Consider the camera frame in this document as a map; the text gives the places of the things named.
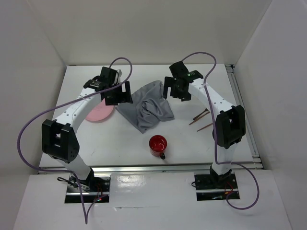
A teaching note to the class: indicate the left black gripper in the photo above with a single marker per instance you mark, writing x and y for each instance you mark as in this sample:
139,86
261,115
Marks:
124,97

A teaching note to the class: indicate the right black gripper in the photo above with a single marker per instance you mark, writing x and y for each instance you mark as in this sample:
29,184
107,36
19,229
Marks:
184,96

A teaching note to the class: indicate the pink plastic plate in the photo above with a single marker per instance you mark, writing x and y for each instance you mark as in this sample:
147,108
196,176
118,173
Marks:
100,112

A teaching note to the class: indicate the grey cloth placemat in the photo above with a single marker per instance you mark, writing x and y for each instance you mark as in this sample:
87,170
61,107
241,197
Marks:
148,107

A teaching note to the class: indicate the red mug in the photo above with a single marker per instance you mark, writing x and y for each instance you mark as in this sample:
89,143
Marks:
158,145

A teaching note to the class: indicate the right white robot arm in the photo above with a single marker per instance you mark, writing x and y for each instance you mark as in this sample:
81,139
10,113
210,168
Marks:
228,120

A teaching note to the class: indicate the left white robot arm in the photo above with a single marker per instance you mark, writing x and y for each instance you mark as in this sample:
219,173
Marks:
59,139

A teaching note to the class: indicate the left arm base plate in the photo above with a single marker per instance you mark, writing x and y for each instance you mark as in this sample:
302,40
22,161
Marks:
100,192

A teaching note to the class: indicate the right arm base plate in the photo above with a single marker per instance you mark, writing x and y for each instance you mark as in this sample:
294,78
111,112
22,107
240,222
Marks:
206,190

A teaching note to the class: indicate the aluminium frame rail front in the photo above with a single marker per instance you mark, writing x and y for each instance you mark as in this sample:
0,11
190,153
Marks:
255,165

